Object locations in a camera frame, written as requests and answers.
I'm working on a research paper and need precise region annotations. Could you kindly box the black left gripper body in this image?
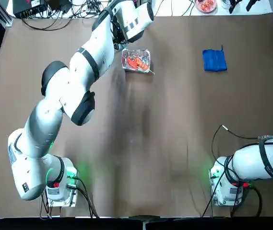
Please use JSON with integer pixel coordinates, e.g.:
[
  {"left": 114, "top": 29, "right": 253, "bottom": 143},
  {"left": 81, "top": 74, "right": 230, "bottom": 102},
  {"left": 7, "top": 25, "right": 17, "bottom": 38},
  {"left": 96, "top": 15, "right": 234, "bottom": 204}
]
[{"left": 111, "top": 21, "right": 128, "bottom": 46}]

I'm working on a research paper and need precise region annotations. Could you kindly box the aluminum foil pan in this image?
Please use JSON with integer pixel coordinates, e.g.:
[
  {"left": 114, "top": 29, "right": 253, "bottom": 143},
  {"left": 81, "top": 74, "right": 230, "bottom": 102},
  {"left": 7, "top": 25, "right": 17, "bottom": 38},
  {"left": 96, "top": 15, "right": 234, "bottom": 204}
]
[{"left": 121, "top": 47, "right": 152, "bottom": 73}]

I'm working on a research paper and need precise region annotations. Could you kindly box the blue dishcloth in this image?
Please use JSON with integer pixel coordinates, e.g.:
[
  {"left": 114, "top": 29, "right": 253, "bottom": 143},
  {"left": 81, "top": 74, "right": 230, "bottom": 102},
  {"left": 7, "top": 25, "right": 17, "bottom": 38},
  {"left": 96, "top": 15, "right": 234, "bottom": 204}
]
[{"left": 202, "top": 45, "right": 228, "bottom": 72}]

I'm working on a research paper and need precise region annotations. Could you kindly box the pink plate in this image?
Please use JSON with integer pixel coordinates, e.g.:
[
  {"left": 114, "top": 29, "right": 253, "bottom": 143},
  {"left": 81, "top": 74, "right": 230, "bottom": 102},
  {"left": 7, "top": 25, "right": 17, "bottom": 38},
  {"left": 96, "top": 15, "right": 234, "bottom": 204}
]
[{"left": 194, "top": 0, "right": 218, "bottom": 13}]

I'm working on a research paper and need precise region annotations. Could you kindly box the orange shrimp skewer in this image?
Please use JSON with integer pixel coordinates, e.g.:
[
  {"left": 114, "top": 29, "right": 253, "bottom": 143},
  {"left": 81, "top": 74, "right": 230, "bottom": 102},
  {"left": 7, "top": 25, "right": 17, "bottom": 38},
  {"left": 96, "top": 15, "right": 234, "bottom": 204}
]
[{"left": 126, "top": 55, "right": 156, "bottom": 75}]

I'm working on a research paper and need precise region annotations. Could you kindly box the black power adapter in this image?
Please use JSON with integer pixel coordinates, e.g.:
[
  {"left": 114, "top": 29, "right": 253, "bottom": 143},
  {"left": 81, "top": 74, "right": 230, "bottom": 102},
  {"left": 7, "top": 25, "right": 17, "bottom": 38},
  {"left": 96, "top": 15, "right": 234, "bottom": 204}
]
[{"left": 47, "top": 0, "right": 71, "bottom": 13}]

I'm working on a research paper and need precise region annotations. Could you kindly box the black box red logo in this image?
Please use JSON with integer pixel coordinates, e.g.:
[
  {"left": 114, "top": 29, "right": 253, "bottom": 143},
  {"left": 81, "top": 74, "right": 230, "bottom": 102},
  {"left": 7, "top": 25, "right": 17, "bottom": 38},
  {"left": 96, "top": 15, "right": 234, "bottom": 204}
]
[{"left": 12, "top": 0, "right": 47, "bottom": 19}]

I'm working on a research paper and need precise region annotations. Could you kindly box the black looped desk cable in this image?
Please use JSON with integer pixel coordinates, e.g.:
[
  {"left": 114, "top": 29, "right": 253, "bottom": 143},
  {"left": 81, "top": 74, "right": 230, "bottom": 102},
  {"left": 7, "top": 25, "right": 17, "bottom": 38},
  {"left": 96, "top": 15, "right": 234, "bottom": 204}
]
[{"left": 20, "top": 14, "right": 74, "bottom": 31}]

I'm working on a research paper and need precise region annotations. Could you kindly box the aluminium corner rail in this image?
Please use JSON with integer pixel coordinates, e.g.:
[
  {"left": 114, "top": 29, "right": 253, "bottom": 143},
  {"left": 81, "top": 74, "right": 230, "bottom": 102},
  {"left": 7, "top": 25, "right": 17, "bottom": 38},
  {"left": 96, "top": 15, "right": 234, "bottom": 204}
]
[{"left": 0, "top": 4, "right": 14, "bottom": 27}]

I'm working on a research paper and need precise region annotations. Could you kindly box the black cable silver connector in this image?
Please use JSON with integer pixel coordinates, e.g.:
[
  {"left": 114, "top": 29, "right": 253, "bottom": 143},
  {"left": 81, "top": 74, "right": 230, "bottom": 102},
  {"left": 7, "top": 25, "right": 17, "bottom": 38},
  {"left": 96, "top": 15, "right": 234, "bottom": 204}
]
[{"left": 211, "top": 124, "right": 273, "bottom": 166}]

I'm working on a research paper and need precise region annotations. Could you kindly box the black left arm base cable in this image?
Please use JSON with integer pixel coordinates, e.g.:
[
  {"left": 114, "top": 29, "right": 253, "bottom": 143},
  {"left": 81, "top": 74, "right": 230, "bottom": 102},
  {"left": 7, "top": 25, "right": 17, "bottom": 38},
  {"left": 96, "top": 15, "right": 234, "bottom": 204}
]
[{"left": 75, "top": 176, "right": 100, "bottom": 219}]

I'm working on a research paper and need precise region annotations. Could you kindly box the black arm base cable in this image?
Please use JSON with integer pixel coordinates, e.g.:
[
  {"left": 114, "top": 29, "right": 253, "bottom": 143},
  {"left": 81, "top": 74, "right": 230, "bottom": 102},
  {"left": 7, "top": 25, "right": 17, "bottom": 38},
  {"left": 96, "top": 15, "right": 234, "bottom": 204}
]
[
  {"left": 201, "top": 181, "right": 263, "bottom": 218},
  {"left": 75, "top": 176, "right": 100, "bottom": 219}
]

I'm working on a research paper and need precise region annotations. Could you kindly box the black right arm base cable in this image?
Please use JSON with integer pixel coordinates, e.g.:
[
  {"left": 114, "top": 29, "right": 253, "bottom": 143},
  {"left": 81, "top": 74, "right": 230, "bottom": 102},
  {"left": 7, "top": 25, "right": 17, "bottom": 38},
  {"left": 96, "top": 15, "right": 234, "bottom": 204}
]
[{"left": 201, "top": 181, "right": 263, "bottom": 218}]

